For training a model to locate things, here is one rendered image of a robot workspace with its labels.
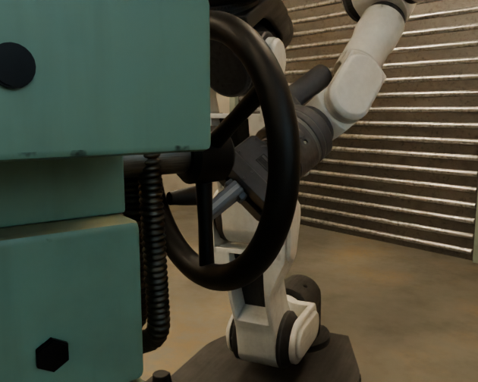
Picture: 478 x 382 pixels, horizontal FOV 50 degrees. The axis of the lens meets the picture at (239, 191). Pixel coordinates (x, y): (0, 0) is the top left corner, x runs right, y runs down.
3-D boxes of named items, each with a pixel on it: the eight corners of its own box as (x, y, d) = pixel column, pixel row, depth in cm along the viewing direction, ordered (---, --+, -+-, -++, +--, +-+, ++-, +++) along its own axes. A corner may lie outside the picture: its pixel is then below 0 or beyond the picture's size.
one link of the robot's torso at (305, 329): (253, 330, 152) (253, 287, 150) (319, 342, 144) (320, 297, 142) (222, 361, 133) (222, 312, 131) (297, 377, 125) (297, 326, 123)
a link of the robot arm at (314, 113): (296, 177, 79) (341, 138, 83) (331, 154, 69) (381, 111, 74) (250, 119, 78) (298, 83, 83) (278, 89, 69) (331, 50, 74)
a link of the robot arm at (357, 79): (328, 148, 78) (363, 86, 84) (361, 126, 70) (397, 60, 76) (295, 123, 78) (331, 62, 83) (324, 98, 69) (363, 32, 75)
